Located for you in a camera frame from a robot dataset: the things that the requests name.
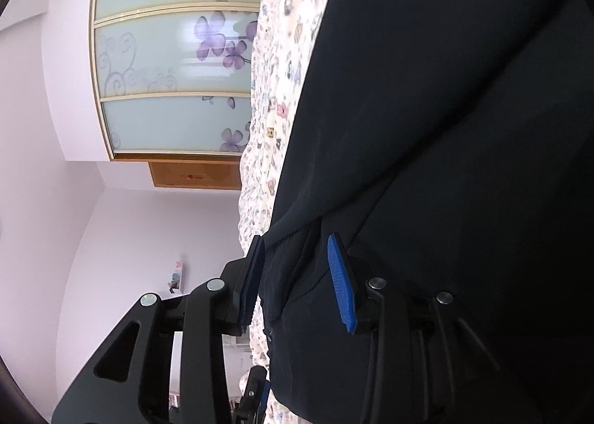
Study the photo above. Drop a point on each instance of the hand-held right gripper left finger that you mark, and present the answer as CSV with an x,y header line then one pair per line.
x,y
253,276

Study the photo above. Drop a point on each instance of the wooden door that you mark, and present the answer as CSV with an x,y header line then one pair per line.
x,y
195,175

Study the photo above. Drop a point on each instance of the printed fleece blanket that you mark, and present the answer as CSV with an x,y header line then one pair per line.
x,y
278,57

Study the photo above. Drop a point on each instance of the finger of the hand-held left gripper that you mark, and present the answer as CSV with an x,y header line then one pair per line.
x,y
255,384

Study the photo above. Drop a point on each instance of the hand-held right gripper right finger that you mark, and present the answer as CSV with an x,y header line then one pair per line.
x,y
341,285

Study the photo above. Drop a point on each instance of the white wall shelf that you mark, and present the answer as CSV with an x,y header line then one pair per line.
x,y
176,278

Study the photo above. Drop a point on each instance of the black pants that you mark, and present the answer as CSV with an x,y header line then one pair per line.
x,y
417,127

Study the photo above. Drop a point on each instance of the wardrobe with floral glass doors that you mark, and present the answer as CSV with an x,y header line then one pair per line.
x,y
162,57

